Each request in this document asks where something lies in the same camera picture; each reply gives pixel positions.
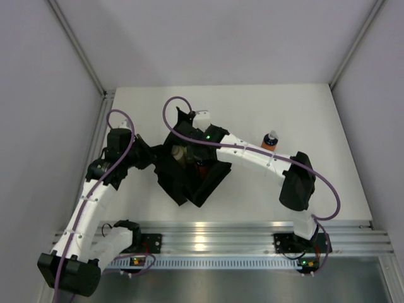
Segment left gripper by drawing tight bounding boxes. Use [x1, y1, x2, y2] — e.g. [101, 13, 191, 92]
[122, 134, 162, 170]

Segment orange pump bottle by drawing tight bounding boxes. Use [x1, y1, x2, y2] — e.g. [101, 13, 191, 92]
[261, 130, 278, 152]
[195, 160, 210, 180]

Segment black canvas bag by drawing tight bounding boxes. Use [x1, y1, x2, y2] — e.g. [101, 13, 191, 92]
[152, 132, 232, 208]

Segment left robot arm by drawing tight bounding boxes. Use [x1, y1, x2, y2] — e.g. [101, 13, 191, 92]
[37, 128, 147, 297]

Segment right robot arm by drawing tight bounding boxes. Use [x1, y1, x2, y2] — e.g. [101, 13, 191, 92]
[172, 124, 319, 251]

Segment beige white-capped bottle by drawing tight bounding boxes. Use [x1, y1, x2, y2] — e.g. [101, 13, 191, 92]
[171, 145, 187, 169]

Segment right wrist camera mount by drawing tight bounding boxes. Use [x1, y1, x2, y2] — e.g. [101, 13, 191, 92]
[191, 110, 211, 132]

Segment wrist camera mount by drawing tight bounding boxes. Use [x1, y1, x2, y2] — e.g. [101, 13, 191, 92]
[191, 110, 211, 132]
[118, 119, 131, 130]

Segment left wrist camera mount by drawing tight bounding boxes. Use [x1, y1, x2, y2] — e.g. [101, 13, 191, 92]
[118, 119, 131, 130]

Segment slotted cable duct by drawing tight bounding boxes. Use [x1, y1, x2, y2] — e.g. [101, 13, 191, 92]
[107, 256, 317, 270]

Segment left frame post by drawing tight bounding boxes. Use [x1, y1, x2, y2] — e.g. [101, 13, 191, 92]
[45, 0, 106, 97]

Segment frame post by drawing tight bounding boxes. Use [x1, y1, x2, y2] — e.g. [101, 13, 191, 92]
[45, 0, 106, 97]
[328, 0, 388, 92]

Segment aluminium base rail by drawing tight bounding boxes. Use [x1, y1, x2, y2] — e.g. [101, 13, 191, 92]
[140, 221, 394, 256]

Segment right frame post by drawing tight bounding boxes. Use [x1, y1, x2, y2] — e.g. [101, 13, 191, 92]
[328, 0, 388, 92]

